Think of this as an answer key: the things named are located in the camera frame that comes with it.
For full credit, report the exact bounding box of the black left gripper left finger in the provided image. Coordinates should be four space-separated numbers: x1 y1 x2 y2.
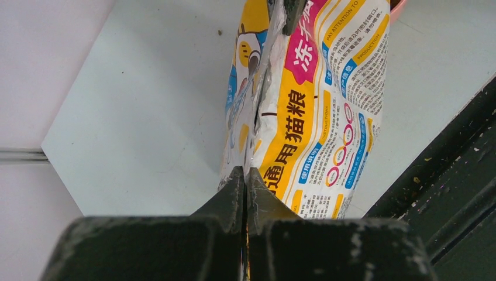
41 167 245 280

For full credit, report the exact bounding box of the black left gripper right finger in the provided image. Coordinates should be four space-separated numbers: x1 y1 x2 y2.
247 168 436 280

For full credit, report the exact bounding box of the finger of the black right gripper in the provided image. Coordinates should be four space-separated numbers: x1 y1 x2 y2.
283 0 307 36

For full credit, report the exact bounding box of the pink pet bowl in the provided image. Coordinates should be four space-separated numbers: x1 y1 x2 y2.
390 0 408 15

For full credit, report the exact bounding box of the left aluminium frame post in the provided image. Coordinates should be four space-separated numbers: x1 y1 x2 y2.
1 148 49 165

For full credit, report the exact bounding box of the printed cat food bag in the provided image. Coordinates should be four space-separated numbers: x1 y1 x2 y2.
220 1 391 219

